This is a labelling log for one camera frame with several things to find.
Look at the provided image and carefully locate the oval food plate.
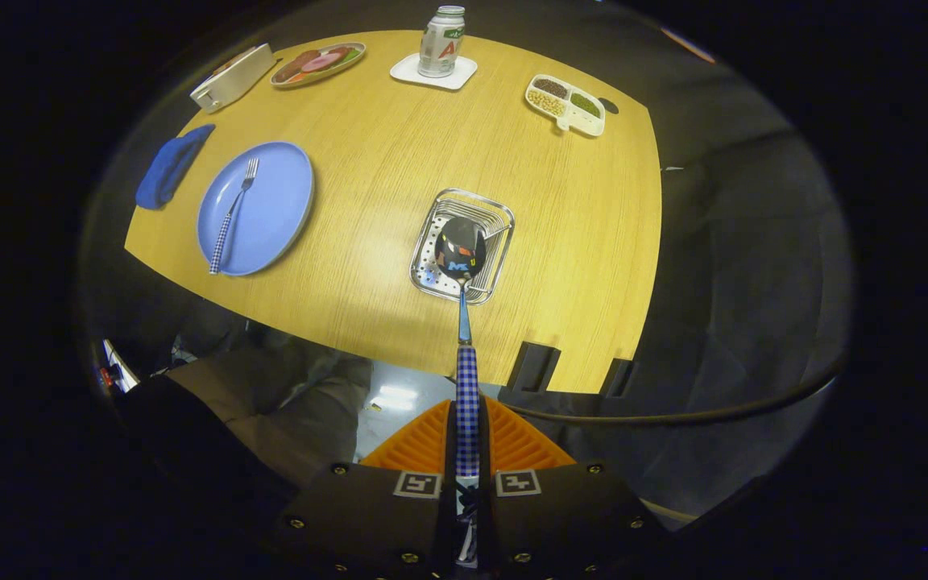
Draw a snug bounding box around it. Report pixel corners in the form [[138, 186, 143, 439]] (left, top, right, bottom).
[[270, 42, 367, 88]]

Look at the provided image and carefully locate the white divided bean dish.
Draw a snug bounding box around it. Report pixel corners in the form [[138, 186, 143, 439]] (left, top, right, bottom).
[[524, 74, 607, 137]]

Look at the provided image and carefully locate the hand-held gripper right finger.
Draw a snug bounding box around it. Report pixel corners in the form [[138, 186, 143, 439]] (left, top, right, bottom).
[[478, 395, 666, 580]]

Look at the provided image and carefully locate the white square coaster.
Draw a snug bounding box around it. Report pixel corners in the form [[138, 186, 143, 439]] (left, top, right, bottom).
[[390, 53, 479, 90]]

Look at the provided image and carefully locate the fork with checkered handle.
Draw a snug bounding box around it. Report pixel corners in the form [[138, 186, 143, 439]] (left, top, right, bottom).
[[209, 157, 260, 276]]

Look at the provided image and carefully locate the spoon with checkered handle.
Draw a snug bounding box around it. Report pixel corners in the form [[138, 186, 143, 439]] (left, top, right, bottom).
[[434, 216, 487, 565]]

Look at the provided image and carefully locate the brown meat piece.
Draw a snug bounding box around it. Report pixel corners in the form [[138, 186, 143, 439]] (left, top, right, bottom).
[[275, 50, 321, 83]]

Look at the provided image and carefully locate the silver flat device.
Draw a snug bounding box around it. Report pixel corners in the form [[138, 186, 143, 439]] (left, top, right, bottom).
[[101, 338, 141, 394]]

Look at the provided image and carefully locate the white drink bottle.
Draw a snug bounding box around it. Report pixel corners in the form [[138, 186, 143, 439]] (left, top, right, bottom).
[[418, 6, 466, 78]]

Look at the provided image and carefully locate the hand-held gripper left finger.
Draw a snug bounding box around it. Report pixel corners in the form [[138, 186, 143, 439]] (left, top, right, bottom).
[[275, 399, 458, 580]]

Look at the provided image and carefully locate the black table edge bracket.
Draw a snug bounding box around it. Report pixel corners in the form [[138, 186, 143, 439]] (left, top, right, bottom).
[[599, 358, 636, 398], [508, 341, 561, 393]]

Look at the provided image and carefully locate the black cable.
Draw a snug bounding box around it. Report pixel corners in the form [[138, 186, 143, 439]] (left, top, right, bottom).
[[504, 354, 847, 426]]

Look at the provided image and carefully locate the blue cloth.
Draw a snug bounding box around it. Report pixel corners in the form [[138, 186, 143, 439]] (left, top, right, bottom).
[[135, 123, 217, 211]]

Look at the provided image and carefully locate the blue round plate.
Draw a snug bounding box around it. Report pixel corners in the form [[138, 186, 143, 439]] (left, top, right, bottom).
[[197, 141, 316, 277]]

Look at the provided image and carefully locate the metal wire cutlery rack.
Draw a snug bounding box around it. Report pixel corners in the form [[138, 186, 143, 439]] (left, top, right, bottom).
[[409, 188, 516, 305]]

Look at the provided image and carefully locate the white toaster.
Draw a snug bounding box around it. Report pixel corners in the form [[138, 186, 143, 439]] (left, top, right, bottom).
[[189, 43, 277, 112]]

